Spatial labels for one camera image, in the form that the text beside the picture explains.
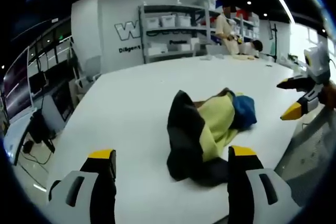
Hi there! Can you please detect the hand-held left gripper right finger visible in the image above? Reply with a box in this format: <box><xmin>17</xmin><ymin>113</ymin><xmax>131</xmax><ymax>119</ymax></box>
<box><xmin>227</xmin><ymin>145</ymin><xmax>300</xmax><ymax>224</ymax></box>

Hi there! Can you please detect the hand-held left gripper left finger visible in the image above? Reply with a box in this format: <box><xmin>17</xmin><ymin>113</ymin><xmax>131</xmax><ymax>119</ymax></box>
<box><xmin>46</xmin><ymin>149</ymin><xmax>117</xmax><ymax>224</ymax></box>

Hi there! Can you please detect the black yellow blue garment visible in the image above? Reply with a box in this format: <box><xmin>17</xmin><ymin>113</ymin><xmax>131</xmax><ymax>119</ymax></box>
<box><xmin>166</xmin><ymin>88</ymin><xmax>258</xmax><ymax>182</ymax></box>

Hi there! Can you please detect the person's right hand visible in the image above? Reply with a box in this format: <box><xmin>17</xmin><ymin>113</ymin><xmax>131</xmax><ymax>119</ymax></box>
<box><xmin>319</xmin><ymin>81</ymin><xmax>336</xmax><ymax>109</ymax></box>

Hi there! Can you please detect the dark monitor screen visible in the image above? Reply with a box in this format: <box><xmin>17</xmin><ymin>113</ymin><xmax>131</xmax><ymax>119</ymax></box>
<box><xmin>3</xmin><ymin>48</ymin><xmax>34</xmax><ymax>120</ymax></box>

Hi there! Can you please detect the white storage bin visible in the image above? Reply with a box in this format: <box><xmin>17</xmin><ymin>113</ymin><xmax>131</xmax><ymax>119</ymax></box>
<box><xmin>177</xmin><ymin>14</ymin><xmax>195</xmax><ymax>27</ymax></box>
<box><xmin>147</xmin><ymin>43</ymin><xmax>169</xmax><ymax>56</ymax></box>
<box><xmin>160</xmin><ymin>15</ymin><xmax>179</xmax><ymax>27</ymax></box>
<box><xmin>145</xmin><ymin>17</ymin><xmax>160</xmax><ymax>29</ymax></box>

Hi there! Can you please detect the grey metal storage shelf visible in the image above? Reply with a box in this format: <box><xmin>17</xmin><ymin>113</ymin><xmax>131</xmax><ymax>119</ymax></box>
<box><xmin>138</xmin><ymin>0</ymin><xmax>260</xmax><ymax>64</ymax></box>

